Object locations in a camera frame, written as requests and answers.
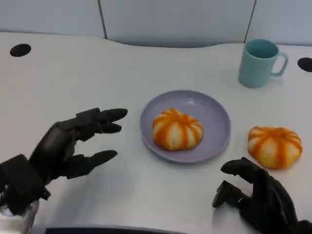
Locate lilac plate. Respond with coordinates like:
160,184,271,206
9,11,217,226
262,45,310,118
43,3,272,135
139,90,232,165

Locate dark robot torso edge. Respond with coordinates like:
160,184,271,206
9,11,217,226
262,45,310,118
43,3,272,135
43,227,177,234

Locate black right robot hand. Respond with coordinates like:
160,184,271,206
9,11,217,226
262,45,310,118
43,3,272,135
212,156,300,234

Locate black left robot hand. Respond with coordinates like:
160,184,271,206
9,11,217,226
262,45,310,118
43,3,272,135
28,107,129,185

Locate black round table grommet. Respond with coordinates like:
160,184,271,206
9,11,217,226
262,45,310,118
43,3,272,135
9,43,32,58
297,57,312,73

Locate pale green mug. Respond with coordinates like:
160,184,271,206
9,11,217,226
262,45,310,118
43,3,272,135
238,39,290,89

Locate orange white toy bread roll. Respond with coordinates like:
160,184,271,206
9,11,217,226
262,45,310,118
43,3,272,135
152,108,204,151
247,126,303,170

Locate grey desk partition panel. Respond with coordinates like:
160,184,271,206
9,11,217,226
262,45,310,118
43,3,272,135
0,0,108,39
98,0,257,48
243,0,312,46

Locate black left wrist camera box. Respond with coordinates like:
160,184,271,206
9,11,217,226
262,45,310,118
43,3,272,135
0,154,52,215

